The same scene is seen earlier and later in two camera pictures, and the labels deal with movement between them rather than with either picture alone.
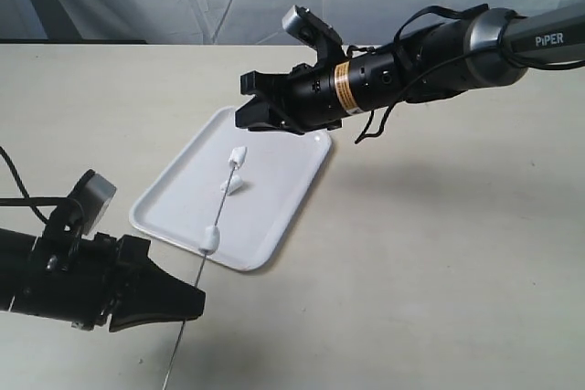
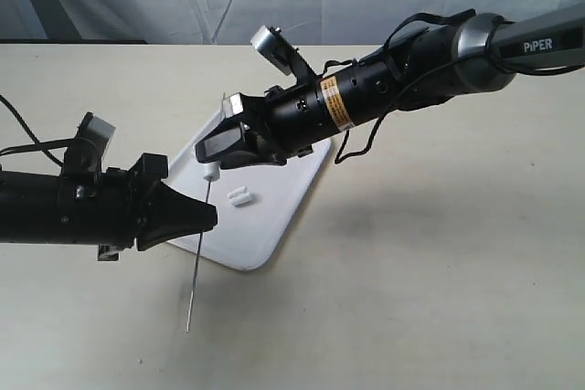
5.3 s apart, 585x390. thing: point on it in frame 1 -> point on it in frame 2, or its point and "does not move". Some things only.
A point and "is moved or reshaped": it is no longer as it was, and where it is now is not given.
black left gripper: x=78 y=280 -> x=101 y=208
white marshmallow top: x=234 y=185 -> x=239 y=196
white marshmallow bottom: x=210 y=240 -> x=211 y=171
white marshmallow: x=237 y=157 is moved or reshaped
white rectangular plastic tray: x=186 y=198 does not move
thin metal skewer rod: x=199 y=277 -> x=194 y=297
